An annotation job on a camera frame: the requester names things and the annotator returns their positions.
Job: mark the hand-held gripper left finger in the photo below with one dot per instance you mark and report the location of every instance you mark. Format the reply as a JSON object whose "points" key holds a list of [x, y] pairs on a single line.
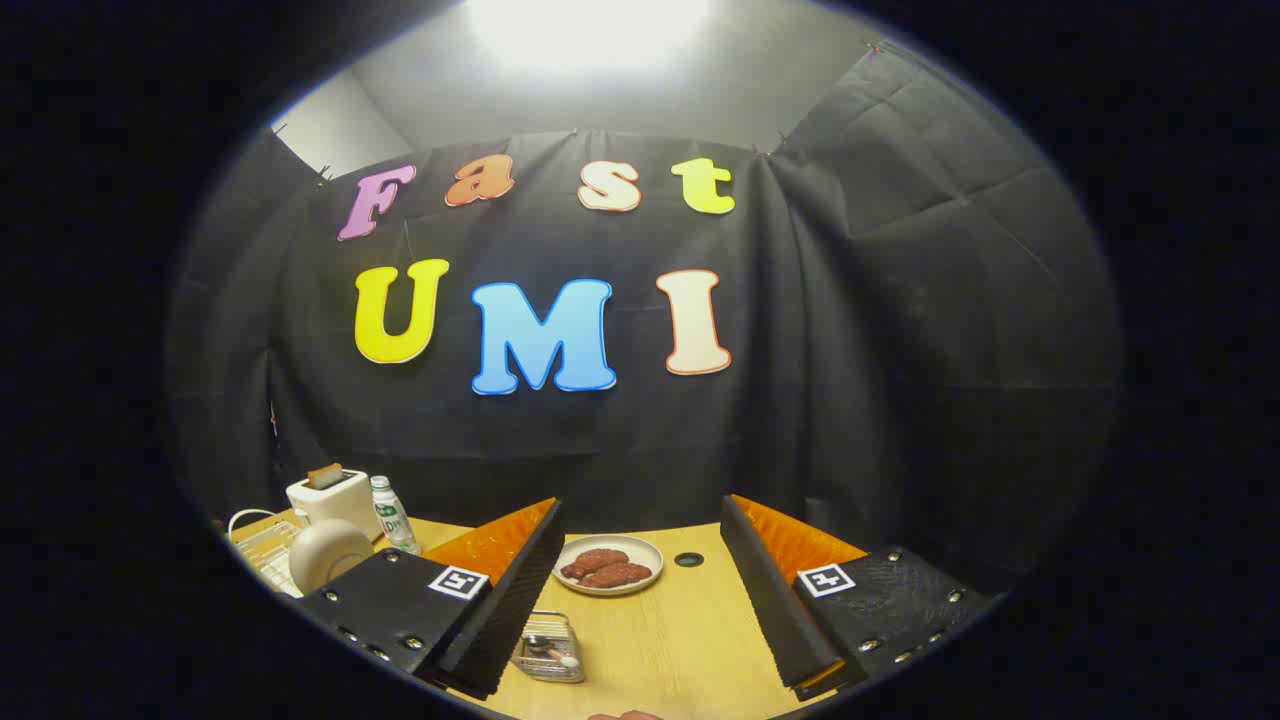
{"points": [[500, 610]]}

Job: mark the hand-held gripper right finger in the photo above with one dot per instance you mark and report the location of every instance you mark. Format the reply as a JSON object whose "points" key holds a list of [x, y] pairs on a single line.
{"points": [[775, 600]]}

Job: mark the beige round plate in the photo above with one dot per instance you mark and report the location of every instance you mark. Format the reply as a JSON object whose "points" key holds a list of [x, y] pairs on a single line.
{"points": [[330, 556]]}

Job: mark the beige plate with meat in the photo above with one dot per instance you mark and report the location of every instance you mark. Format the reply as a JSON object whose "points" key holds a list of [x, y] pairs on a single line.
{"points": [[640, 550]]}

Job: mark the brown meat patty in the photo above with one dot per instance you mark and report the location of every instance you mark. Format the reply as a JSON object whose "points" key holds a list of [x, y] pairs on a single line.
{"points": [[595, 562], [620, 576]]}

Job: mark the white green-label drink bottle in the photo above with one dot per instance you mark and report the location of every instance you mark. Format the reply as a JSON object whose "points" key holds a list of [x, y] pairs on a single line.
{"points": [[393, 520]]}

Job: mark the white toaster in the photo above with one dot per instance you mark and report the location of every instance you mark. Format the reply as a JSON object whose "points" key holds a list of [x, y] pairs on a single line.
{"points": [[340, 505]]}

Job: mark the brown toast slice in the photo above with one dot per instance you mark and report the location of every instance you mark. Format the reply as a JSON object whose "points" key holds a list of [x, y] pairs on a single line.
{"points": [[324, 476]]}

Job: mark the black backdrop cloth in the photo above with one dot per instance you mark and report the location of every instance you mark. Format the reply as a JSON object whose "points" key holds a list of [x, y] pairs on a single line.
{"points": [[850, 330]]}

